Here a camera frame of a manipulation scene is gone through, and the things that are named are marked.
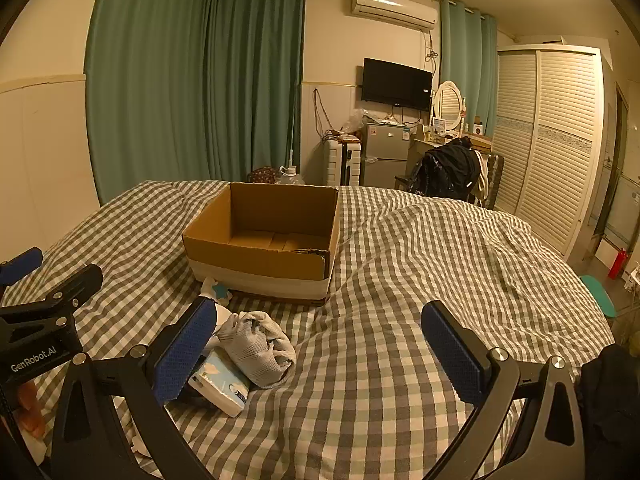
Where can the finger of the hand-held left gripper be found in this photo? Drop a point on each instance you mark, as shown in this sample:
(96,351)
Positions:
(25,260)
(75,280)

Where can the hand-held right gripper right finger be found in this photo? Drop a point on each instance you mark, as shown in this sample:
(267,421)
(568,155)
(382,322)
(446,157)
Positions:
(455,355)

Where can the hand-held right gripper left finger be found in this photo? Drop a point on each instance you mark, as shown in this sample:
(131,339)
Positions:
(182,355)

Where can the white tissue packet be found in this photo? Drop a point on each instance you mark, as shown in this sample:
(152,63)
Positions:
(220,385)

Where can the grey white sock bundle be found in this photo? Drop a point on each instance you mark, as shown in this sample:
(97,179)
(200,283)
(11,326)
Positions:
(255,350)

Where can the white star-patterned cloth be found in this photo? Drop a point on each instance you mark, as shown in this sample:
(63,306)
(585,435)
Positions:
(217,290)

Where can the cardboard box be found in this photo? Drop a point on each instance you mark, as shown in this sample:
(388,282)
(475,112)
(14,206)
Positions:
(300,270)

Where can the person's left hand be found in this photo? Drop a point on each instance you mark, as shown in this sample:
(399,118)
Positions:
(31,405)

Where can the grey checked blanket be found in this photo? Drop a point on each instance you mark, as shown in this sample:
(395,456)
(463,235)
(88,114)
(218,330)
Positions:
(400,310)

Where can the teal stool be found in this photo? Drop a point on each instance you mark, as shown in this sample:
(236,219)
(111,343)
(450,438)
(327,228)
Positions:
(600,295)

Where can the dark clothing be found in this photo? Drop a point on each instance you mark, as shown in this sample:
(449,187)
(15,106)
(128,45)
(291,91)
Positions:
(612,410)

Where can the dark suitcase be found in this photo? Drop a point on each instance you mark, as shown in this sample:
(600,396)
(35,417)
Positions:
(496,180)

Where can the wooden chair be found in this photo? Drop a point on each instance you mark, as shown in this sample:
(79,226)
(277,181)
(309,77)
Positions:
(401,180)

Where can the black jacket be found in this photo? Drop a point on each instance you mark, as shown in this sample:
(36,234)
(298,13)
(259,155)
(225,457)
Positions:
(445,170)

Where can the red fire extinguisher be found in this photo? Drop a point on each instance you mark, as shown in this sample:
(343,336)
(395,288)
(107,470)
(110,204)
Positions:
(617,262)

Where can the patterned bag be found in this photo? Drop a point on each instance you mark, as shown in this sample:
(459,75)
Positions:
(262,175)

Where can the wide green curtain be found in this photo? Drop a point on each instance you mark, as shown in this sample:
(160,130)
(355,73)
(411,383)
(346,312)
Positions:
(150,85)

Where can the clear water bottle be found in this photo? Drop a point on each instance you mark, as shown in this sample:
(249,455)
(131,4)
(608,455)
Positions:
(291,176)

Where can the white dressing table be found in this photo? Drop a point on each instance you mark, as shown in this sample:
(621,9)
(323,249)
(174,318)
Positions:
(419,147)

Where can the small silver fridge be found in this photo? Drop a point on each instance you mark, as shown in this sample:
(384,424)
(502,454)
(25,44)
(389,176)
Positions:
(385,155)

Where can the white suitcase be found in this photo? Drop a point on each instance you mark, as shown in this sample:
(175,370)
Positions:
(345,162)

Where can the white louvred wardrobe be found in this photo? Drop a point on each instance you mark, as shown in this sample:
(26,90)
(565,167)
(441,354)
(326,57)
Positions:
(550,150)

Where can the oval white mirror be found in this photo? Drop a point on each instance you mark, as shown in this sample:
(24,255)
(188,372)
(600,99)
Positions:
(448,105)

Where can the clear plastic bag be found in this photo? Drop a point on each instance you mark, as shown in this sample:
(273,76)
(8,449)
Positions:
(354,122)

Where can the narrow green curtain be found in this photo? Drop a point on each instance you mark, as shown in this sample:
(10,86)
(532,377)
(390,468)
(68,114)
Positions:
(465,50)

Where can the white air conditioner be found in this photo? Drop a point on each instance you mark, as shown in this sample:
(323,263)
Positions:
(392,10)

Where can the black wall television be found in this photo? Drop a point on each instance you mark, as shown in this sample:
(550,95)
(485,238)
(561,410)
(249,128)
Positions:
(397,85)

